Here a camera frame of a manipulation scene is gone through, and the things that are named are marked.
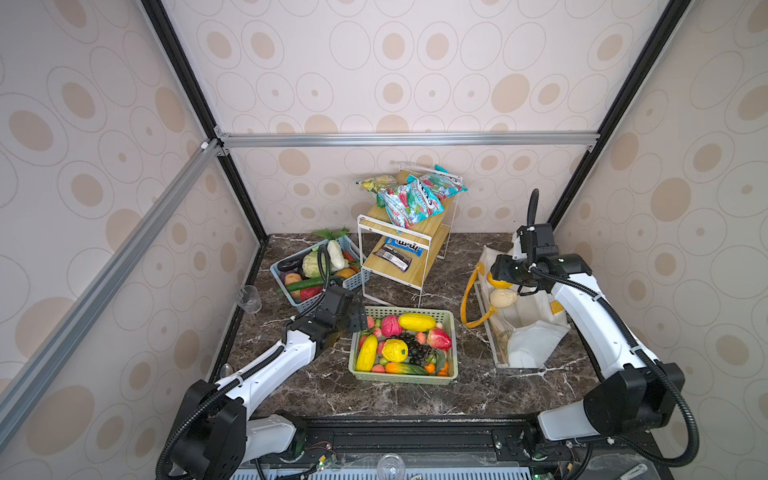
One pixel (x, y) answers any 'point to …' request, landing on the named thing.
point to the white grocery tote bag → (518, 325)
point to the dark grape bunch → (416, 351)
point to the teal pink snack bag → (446, 186)
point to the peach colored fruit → (292, 278)
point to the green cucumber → (304, 284)
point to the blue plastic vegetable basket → (355, 273)
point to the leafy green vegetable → (332, 235)
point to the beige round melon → (503, 297)
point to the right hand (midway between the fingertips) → (504, 268)
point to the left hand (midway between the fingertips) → (362, 310)
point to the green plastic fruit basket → (444, 317)
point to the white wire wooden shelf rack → (432, 235)
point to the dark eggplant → (290, 263)
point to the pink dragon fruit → (390, 326)
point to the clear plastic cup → (249, 299)
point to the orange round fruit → (501, 284)
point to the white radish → (336, 254)
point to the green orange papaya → (404, 368)
